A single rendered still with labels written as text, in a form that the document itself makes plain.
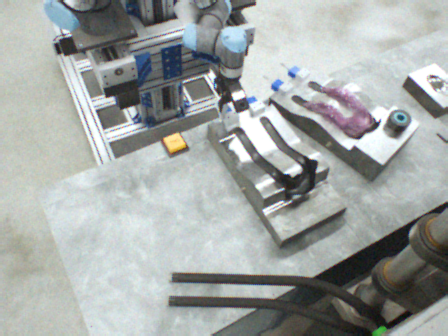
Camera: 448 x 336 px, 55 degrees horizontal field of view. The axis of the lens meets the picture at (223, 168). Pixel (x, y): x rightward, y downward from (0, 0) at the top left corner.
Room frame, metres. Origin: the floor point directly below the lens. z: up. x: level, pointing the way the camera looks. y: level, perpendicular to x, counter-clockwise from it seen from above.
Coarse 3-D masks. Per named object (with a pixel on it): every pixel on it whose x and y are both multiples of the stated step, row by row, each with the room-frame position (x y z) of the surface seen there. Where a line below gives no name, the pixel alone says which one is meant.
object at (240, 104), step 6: (228, 84) 0.99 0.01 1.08; (234, 84) 1.00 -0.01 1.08; (240, 84) 1.00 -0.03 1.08; (228, 90) 0.98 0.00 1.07; (234, 90) 0.98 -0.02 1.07; (240, 90) 0.99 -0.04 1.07; (234, 96) 0.96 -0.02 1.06; (240, 96) 0.97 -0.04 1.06; (234, 102) 0.95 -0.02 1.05; (240, 102) 0.95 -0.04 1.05; (246, 102) 0.95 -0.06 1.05; (234, 108) 0.94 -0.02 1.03; (240, 108) 0.93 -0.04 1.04; (246, 108) 0.94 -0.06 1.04
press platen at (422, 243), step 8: (424, 216) 0.46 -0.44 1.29; (432, 216) 0.45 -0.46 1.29; (416, 224) 0.44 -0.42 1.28; (424, 224) 0.43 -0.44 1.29; (416, 232) 0.42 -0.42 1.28; (424, 232) 0.41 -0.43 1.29; (416, 240) 0.40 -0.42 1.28; (424, 240) 0.40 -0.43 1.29; (432, 240) 0.39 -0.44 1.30; (416, 248) 0.39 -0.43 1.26; (424, 248) 0.38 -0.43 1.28; (432, 248) 0.38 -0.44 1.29; (440, 248) 0.38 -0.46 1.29; (424, 256) 0.37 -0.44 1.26; (432, 256) 0.37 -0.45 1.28; (440, 256) 0.37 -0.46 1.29; (432, 264) 0.36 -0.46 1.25; (440, 264) 0.36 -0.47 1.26
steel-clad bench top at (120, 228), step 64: (384, 64) 1.47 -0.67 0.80; (192, 128) 1.02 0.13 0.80; (64, 192) 0.70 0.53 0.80; (128, 192) 0.72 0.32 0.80; (192, 192) 0.74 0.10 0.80; (384, 192) 0.81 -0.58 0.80; (64, 256) 0.48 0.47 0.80; (128, 256) 0.49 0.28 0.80; (192, 256) 0.51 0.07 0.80; (256, 256) 0.53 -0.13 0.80; (320, 256) 0.55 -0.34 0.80; (128, 320) 0.30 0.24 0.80; (192, 320) 0.31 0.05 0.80
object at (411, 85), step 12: (420, 72) 1.36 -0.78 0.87; (432, 72) 1.36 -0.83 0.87; (444, 72) 1.37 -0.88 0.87; (408, 84) 1.32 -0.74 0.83; (420, 84) 1.29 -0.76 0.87; (432, 84) 1.32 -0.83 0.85; (444, 84) 1.31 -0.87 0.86; (420, 96) 1.26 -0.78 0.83; (432, 96) 1.23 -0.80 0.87; (444, 96) 1.23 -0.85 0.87; (432, 108) 1.20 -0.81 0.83; (444, 108) 1.18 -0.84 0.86
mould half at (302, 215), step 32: (224, 128) 0.97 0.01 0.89; (256, 128) 0.98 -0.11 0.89; (288, 128) 0.99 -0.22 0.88; (224, 160) 0.87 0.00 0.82; (288, 160) 0.83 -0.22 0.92; (320, 160) 0.83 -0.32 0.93; (256, 192) 0.70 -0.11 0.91; (320, 192) 0.75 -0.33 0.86; (288, 224) 0.62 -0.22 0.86; (320, 224) 0.65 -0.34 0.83
